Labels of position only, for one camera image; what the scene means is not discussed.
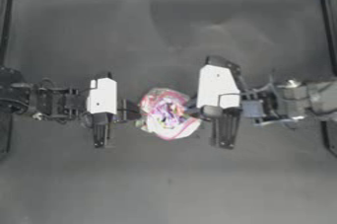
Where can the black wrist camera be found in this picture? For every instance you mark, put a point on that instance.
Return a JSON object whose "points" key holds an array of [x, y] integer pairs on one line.
{"points": [[93, 119], [212, 112]]}

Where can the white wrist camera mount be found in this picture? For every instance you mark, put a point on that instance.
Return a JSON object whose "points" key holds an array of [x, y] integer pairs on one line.
{"points": [[102, 96], [214, 83]]}

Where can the clear bag with pink zip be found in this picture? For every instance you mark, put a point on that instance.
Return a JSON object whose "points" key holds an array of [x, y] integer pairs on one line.
{"points": [[168, 131]]}

